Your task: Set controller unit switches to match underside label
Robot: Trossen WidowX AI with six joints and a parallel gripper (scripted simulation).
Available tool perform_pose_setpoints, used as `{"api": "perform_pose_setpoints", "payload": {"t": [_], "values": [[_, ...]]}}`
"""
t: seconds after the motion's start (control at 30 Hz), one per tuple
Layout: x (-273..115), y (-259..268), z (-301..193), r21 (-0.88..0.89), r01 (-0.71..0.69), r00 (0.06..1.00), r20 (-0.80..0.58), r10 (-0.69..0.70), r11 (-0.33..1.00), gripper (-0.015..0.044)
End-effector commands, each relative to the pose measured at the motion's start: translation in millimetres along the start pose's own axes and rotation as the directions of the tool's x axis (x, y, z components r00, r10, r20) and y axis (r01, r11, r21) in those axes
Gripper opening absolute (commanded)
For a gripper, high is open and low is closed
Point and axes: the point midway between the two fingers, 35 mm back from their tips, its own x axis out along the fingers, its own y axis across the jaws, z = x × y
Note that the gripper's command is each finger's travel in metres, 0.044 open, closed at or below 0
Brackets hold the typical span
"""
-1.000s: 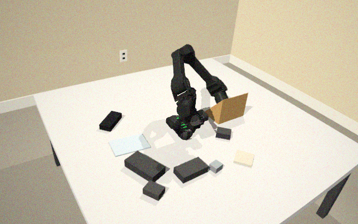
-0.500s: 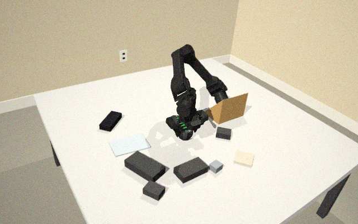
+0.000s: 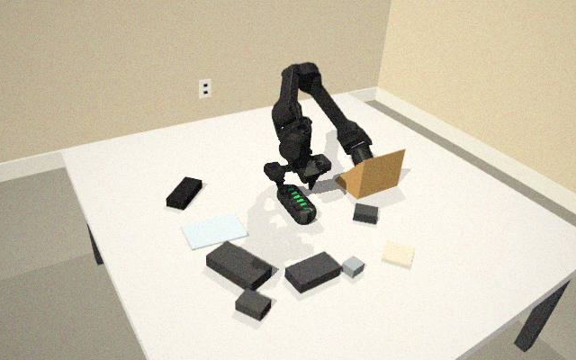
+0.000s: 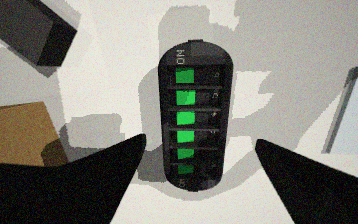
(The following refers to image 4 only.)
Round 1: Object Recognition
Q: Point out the dark grey controller unit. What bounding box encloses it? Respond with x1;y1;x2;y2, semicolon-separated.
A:
158;39;233;192

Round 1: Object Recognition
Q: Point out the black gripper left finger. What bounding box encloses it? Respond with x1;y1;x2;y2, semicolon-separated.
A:
0;133;147;224

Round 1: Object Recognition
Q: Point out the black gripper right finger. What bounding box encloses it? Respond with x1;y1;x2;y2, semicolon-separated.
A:
255;139;358;224

